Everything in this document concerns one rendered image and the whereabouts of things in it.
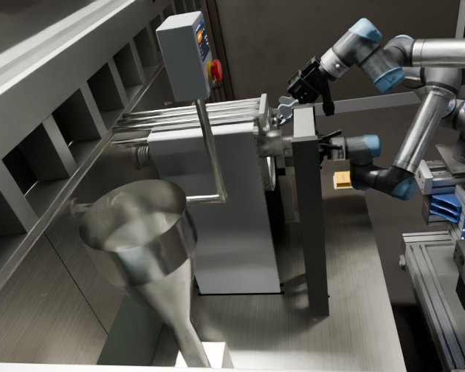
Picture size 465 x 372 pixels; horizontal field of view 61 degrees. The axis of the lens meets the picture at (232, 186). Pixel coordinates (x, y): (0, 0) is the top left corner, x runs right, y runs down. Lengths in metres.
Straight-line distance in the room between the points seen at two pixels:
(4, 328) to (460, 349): 1.68
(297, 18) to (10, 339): 3.38
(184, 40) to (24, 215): 0.38
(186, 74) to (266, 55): 3.26
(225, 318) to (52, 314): 0.54
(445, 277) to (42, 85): 1.90
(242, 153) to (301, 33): 2.94
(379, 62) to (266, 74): 2.78
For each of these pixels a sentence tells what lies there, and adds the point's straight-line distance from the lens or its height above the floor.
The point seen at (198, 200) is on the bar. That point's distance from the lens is 0.69.
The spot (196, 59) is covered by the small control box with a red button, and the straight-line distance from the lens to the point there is 0.54.
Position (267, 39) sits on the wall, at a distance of 3.75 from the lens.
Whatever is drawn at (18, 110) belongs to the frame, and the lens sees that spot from 0.72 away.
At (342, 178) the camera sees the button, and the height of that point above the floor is 0.92.
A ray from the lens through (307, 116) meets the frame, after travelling 0.84.
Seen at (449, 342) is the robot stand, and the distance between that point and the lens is 1.94.
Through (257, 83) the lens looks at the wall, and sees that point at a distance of 3.89.
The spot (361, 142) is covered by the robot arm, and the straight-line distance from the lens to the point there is 1.32.
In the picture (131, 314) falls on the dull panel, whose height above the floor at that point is 1.08.
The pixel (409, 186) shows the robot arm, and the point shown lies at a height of 1.04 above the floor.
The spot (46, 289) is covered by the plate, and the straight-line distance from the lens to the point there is 0.74.
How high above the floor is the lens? 1.82
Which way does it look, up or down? 35 degrees down
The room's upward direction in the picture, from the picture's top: 13 degrees counter-clockwise
